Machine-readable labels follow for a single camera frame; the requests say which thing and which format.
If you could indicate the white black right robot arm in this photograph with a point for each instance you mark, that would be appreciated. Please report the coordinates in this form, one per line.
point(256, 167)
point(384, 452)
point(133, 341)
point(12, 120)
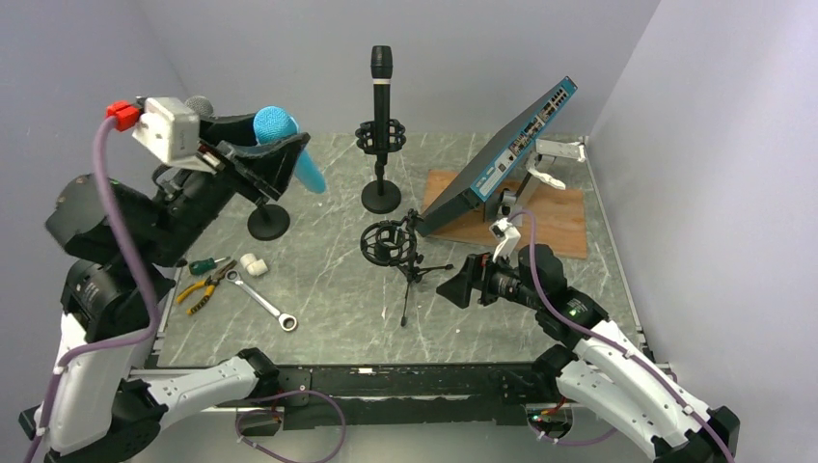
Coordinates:
point(594, 364)

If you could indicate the black clip microphone stand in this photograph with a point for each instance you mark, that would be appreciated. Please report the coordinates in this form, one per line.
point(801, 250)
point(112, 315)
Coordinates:
point(268, 222)

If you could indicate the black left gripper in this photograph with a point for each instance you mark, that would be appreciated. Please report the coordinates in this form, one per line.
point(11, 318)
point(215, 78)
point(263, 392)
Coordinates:
point(273, 167)

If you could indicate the green handled screwdriver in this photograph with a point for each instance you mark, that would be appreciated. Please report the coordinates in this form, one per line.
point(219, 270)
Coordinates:
point(202, 266)

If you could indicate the black microphone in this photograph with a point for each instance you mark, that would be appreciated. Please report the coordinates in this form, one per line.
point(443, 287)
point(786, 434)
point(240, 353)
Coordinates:
point(381, 70)

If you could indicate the white plastic pipe fitting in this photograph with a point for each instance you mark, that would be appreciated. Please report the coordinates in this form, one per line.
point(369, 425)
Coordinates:
point(253, 265)

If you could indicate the black tripod shock mount stand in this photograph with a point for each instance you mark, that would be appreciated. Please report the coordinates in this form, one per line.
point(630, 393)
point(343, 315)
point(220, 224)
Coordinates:
point(393, 243)

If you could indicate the blue microphone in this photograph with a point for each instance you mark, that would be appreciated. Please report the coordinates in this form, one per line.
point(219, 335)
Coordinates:
point(276, 124)

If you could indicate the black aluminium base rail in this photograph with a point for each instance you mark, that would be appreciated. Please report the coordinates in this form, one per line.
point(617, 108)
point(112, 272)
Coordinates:
point(501, 393)

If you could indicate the silver head glitter microphone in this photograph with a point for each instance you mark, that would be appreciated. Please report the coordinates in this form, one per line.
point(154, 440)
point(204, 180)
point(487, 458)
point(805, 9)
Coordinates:
point(201, 105)

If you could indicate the black round base stand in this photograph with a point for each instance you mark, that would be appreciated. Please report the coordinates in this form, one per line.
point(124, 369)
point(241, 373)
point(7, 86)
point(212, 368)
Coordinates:
point(380, 196)

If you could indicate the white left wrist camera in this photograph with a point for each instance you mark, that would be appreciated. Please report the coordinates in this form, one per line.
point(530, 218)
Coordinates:
point(169, 130)

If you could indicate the yellow handled pliers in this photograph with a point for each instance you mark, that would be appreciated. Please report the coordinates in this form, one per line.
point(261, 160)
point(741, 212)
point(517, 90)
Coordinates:
point(208, 285)

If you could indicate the wooden board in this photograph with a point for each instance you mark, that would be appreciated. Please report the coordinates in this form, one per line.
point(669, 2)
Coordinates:
point(560, 219)

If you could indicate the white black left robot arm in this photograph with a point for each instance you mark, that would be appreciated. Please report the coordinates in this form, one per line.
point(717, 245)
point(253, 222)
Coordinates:
point(94, 410)

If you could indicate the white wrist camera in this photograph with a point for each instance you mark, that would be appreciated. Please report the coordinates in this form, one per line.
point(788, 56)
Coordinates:
point(507, 236)
point(169, 130)

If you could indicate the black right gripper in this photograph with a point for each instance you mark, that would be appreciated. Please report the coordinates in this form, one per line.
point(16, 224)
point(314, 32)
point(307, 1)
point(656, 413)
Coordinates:
point(477, 272)

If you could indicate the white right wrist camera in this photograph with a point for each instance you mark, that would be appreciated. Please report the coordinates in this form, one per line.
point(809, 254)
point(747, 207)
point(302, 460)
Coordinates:
point(507, 236)

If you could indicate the grey metal bracket stand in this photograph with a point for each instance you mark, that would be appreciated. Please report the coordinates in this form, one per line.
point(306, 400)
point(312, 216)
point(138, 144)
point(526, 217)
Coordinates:
point(506, 202)

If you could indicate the blue network switch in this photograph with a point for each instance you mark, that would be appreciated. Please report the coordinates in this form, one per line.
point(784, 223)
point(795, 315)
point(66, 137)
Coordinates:
point(508, 148)

